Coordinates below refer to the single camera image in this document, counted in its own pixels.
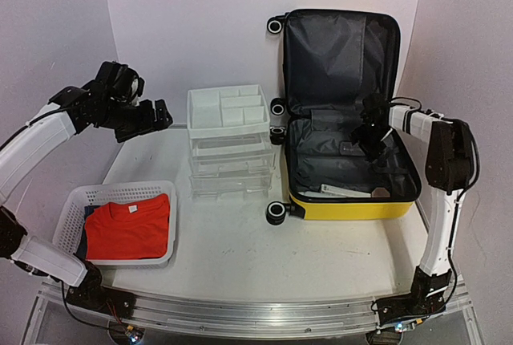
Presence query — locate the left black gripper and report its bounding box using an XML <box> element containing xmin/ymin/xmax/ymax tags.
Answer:
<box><xmin>92</xmin><ymin>99</ymin><xmax>173</xmax><ymax>143</ymax></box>

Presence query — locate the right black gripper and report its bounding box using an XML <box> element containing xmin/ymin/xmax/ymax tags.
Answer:
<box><xmin>349</xmin><ymin>123</ymin><xmax>390</xmax><ymax>162</ymax></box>

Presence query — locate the yellow Pikachu hard-shell suitcase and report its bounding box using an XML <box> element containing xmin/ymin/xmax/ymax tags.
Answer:
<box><xmin>265</xmin><ymin>9</ymin><xmax>421</xmax><ymax>225</ymax></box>

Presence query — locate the white perforated plastic basket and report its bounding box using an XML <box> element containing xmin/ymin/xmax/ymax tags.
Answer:
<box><xmin>53</xmin><ymin>181</ymin><xmax>177</xmax><ymax>269</ymax></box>

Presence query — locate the white plastic drawer organizer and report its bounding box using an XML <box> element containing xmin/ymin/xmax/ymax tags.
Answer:
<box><xmin>187</xmin><ymin>84</ymin><xmax>275</xmax><ymax>197</ymax></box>

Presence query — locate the orange garment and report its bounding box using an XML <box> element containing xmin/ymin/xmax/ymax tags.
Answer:
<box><xmin>85</xmin><ymin>194</ymin><xmax>171</xmax><ymax>261</ymax></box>

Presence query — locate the blue garment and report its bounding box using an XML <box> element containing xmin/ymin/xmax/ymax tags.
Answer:
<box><xmin>78</xmin><ymin>205</ymin><xmax>99</xmax><ymax>258</ymax></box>

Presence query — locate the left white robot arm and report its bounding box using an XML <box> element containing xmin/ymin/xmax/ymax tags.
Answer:
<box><xmin>1</xmin><ymin>61</ymin><xmax>172</xmax><ymax>319</ymax></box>

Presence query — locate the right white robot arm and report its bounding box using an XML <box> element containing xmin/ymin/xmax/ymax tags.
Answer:
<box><xmin>351</xmin><ymin>94</ymin><xmax>480</xmax><ymax>332</ymax></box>

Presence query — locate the pink card in suitcase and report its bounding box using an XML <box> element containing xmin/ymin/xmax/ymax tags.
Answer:
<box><xmin>371</xmin><ymin>187</ymin><xmax>390</xmax><ymax>198</ymax></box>

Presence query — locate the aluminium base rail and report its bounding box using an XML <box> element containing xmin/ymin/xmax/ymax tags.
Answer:
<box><xmin>21</xmin><ymin>278</ymin><xmax>484</xmax><ymax>344</ymax></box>

